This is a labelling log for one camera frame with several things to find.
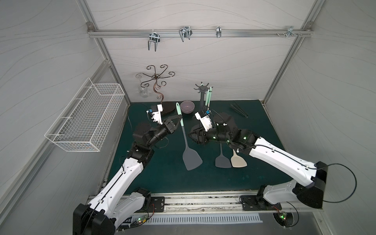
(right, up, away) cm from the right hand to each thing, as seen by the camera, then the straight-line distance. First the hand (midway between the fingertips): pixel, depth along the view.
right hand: (189, 131), depth 67 cm
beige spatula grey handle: (+28, -20, +20) cm, 40 cm away
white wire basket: (-50, +4, +2) cm, 50 cm away
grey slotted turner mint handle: (+1, -14, +2) cm, 14 cm away
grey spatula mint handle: (+19, -20, +20) cm, 34 cm away
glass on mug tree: (-32, +25, +32) cm, 51 cm away
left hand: (-3, +6, -1) cm, 7 cm away
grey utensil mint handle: (+10, +17, +9) cm, 22 cm away
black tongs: (+36, +15, +51) cm, 64 cm away
